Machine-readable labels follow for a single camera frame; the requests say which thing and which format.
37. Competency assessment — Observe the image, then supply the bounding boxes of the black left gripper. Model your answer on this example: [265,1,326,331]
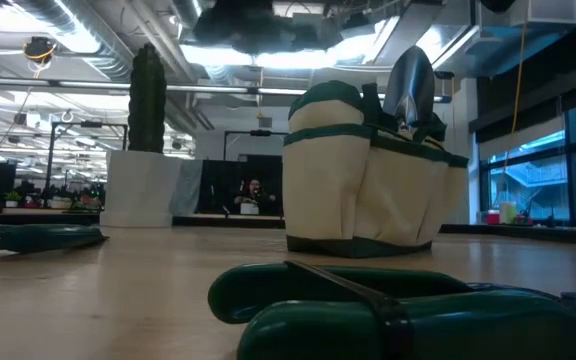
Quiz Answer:
[192,0,342,55]

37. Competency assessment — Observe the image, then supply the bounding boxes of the broad steel trowel wooden handle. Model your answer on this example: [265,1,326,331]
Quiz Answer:
[382,45,437,136]

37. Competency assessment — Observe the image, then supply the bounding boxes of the beige green canvas gardening bag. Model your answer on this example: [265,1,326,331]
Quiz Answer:
[281,79,470,260]

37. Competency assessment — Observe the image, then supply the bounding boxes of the pruning shears green handles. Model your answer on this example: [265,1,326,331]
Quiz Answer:
[206,259,576,360]

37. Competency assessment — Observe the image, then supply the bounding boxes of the long-bladed shears green handles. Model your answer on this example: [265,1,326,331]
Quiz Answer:
[0,222,109,254]

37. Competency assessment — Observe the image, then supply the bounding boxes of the silver ceiling pipe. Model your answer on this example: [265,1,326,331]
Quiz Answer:
[0,77,452,104]

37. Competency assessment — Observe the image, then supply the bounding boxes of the tall green cactus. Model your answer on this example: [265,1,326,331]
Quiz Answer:
[127,42,168,154]

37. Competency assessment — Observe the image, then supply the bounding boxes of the person behind black partition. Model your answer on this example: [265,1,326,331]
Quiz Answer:
[232,177,279,216]

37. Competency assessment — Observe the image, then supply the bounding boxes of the black partition screen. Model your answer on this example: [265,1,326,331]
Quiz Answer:
[197,154,284,216]

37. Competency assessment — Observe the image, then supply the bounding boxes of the pale green bottle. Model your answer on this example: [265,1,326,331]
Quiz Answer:
[499,201,518,225]

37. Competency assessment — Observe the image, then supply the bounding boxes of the neighbour black rig frame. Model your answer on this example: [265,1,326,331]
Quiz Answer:
[223,129,289,161]

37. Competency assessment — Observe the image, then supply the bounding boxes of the black yellow ceiling cable reel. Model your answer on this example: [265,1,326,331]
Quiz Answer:
[22,35,58,66]

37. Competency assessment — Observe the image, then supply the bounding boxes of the yellow power cord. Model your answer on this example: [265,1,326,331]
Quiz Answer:
[510,19,529,136]

